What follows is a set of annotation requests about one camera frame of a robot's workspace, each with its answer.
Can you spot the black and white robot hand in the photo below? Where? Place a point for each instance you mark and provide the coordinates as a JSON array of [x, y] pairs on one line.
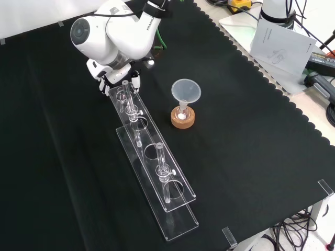
[[115, 77]]

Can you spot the translucent plastic funnel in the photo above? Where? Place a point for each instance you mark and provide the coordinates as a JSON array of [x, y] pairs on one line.
[[186, 90]]

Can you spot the clear acrylic funnel stand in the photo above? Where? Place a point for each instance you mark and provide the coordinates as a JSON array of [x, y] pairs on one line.
[[154, 157]]

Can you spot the small round-bottom glass flask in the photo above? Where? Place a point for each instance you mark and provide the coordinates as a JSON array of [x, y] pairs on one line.
[[182, 114]]

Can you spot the black table cloth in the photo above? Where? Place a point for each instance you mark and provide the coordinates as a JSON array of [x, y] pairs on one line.
[[78, 157]]

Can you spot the yellow stop button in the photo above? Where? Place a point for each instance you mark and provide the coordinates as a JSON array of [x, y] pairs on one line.
[[241, 3]]

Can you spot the white paper booklet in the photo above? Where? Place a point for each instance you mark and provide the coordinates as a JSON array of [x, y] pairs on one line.
[[282, 49]]

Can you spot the clear plastic cloth clip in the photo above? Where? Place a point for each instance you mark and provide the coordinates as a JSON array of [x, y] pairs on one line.
[[229, 237], [325, 187]]

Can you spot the grey and green tool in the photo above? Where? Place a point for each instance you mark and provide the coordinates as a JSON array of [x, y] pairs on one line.
[[320, 85]]

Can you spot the black power adapter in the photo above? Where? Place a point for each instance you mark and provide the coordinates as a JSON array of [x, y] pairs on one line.
[[322, 60]]

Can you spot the black tripod leg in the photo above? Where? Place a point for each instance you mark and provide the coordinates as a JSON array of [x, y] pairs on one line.
[[327, 43]]

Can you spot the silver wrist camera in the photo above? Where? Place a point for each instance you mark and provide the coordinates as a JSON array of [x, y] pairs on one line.
[[149, 63]]

